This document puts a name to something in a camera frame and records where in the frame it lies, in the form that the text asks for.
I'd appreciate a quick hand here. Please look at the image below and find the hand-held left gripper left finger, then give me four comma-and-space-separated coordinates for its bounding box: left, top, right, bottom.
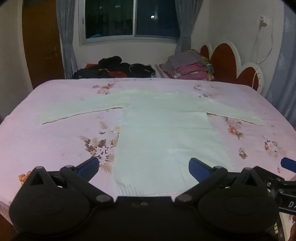
23, 157, 114, 205

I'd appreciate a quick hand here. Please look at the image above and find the window with white frame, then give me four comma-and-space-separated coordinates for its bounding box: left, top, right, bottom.
79, 0, 183, 47

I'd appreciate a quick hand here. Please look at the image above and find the pile of dark clothes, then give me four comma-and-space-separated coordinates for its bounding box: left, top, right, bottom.
73, 56, 156, 80

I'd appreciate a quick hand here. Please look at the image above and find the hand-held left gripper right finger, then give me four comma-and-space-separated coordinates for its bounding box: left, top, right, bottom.
174, 158, 270, 205

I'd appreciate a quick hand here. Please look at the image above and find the stack of folded clothes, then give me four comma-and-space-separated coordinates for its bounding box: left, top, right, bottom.
159, 49, 215, 81

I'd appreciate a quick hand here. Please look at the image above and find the striped grey bedding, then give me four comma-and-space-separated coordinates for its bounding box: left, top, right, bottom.
148, 64, 173, 79

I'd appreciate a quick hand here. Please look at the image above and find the white long-sleeve shirt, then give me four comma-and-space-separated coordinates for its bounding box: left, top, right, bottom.
42, 89, 265, 196

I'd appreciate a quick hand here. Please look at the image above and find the pink floral bed sheet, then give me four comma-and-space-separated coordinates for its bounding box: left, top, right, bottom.
0, 77, 296, 218

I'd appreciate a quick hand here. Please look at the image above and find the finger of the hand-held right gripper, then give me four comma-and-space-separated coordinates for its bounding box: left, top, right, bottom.
280, 158, 296, 173

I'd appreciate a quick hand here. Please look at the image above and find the red and white headboard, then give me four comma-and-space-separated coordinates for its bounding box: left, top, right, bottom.
200, 40, 265, 94

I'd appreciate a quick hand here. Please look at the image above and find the brown wooden door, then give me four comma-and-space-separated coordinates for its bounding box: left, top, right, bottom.
22, 0, 65, 90

